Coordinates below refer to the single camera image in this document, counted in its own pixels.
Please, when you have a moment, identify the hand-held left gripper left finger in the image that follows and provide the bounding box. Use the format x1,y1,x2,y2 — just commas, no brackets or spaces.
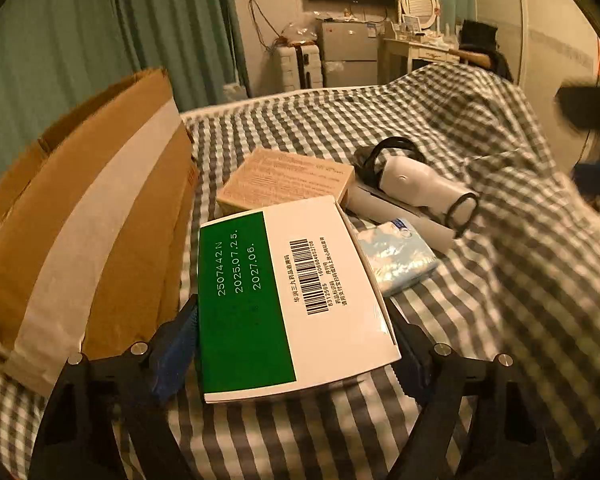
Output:
29,294,199,480

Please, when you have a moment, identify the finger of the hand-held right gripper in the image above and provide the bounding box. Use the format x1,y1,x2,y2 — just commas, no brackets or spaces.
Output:
555,84,600,132
572,162,600,197

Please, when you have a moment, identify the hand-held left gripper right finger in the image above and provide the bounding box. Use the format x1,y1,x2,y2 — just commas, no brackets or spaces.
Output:
387,300,552,480

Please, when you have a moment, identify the green and white carton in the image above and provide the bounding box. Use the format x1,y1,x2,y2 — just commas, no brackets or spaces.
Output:
198,196,402,405

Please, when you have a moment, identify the torn cardboard box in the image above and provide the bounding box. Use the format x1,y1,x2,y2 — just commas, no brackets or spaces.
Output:
0,67,201,397

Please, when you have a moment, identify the blue tissue pack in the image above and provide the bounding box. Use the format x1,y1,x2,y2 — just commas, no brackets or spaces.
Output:
355,217,440,299

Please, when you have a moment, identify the black clothing on chair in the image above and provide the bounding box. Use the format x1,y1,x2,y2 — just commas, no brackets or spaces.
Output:
457,20,514,84

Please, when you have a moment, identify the black hair band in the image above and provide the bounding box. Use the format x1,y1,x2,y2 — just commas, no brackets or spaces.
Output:
442,192,479,239

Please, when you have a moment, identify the white handheld device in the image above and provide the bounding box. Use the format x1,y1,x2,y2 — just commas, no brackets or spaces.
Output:
382,156,478,229

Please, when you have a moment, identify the white dressing table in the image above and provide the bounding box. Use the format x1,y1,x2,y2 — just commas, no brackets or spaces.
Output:
378,35,464,86

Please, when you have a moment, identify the flat tan paper box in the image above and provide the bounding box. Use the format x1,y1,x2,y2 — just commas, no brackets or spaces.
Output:
216,147,356,217

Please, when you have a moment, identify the small silver fridge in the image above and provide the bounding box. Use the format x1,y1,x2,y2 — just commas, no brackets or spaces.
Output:
316,19,381,88

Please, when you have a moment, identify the white suitcase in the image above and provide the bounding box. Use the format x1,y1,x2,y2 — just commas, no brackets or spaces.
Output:
271,42,326,94

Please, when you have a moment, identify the crinkled clear bag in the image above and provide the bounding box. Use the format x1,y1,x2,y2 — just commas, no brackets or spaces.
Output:
281,22,319,49

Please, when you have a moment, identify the wide green curtain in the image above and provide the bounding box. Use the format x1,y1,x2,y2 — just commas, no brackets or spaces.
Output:
0,0,251,187

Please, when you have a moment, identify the black strap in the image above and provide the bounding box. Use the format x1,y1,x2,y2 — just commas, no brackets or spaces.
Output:
355,137,428,184

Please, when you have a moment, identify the wall cable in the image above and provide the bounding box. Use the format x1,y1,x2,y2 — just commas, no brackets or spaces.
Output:
249,0,282,57

